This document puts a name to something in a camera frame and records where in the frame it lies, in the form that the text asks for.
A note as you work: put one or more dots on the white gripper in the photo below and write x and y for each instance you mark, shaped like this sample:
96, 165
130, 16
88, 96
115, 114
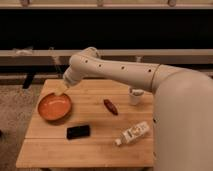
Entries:
71, 78

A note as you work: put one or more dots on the orange ceramic bowl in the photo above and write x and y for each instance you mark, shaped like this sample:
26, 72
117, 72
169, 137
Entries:
52, 107

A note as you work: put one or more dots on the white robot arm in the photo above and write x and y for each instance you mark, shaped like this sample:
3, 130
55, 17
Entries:
182, 107

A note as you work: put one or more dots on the black rectangular box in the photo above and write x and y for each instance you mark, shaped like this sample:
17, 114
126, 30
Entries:
78, 132

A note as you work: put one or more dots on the wooden table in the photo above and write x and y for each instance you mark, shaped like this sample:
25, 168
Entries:
46, 146

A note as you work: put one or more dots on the dark red sausage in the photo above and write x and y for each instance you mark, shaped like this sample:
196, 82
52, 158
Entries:
110, 106

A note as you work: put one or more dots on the white plastic bottle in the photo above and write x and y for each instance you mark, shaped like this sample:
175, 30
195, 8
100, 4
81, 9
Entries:
133, 133

